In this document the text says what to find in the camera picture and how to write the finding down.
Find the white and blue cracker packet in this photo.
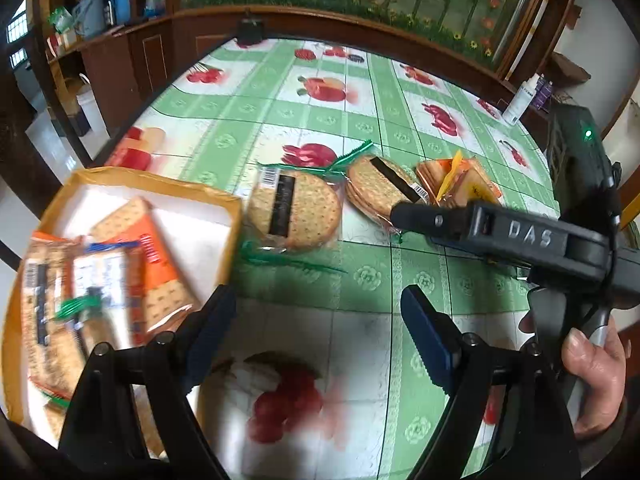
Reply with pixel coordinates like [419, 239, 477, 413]
[72, 239, 142, 311]

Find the person's right hand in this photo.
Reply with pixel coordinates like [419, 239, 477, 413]
[518, 310, 628, 440]

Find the green-edged round cracker packet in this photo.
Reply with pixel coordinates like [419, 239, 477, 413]
[327, 139, 433, 233]
[240, 162, 348, 273]

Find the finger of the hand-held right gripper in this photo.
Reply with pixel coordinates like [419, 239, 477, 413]
[390, 200, 572, 269]

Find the green bag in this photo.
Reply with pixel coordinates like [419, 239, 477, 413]
[48, 7, 76, 33]

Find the white bucket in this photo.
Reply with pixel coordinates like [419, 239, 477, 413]
[75, 85, 108, 135]

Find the dark wooden sideboard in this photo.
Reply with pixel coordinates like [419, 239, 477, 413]
[47, 7, 556, 171]

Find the grey-blue kettle jug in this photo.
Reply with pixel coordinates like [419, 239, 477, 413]
[72, 0, 106, 38]

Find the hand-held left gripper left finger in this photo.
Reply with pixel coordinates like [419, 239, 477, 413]
[60, 284, 237, 480]

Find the orange cracker packet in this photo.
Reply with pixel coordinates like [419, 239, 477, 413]
[89, 196, 197, 346]

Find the green biscuit stick packet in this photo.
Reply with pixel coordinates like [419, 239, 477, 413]
[54, 294, 118, 361]

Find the yellow label cracker packet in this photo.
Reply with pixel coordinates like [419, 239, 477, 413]
[415, 149, 502, 208]

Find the green fruit-print tablecloth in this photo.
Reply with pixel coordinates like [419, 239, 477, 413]
[100, 35, 640, 480]

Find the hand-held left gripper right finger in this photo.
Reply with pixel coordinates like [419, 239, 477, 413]
[400, 284, 583, 480]

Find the orange-edged clear cracker packet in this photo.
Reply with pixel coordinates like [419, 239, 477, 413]
[20, 231, 91, 396]

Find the white spray bottle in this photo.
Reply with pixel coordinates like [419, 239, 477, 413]
[502, 74, 541, 126]

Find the purple bottle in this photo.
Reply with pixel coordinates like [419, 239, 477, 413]
[532, 80, 554, 111]

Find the small black box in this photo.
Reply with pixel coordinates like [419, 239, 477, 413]
[236, 10, 265, 47]

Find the red and white box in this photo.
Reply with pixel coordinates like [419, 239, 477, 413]
[47, 27, 81, 53]

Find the barred window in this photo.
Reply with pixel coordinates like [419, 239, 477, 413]
[6, 7, 28, 68]

